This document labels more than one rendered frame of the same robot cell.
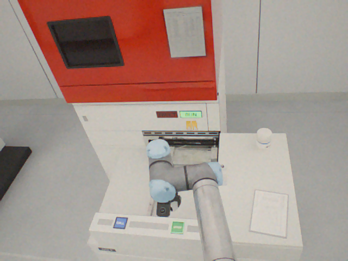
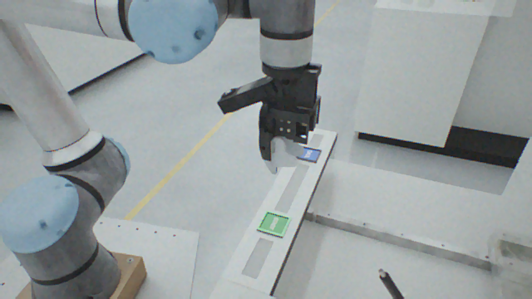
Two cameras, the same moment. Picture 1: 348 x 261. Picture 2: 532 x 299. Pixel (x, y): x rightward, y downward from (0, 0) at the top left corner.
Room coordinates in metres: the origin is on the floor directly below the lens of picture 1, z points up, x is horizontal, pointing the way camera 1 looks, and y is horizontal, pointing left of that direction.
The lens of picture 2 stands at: (0.67, -0.45, 1.50)
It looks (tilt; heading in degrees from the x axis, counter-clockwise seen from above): 35 degrees down; 94
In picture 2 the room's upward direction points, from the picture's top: straight up
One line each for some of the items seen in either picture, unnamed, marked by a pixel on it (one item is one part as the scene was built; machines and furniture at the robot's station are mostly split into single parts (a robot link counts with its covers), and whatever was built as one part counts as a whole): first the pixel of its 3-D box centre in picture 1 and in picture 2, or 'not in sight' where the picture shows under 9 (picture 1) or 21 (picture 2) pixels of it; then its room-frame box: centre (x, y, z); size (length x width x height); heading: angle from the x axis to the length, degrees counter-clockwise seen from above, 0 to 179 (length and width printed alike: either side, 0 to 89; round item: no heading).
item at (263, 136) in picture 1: (263, 139); not in sight; (1.00, -0.44, 1.01); 0.07 x 0.07 x 0.10
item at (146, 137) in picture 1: (180, 141); not in sight; (1.22, -0.03, 0.89); 0.44 x 0.02 x 0.10; 73
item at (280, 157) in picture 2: (175, 200); (281, 159); (0.67, 0.04, 1.14); 0.06 x 0.03 x 0.09; 163
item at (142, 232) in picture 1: (152, 233); (291, 208); (0.69, 0.18, 0.89); 0.55 x 0.09 x 0.14; 73
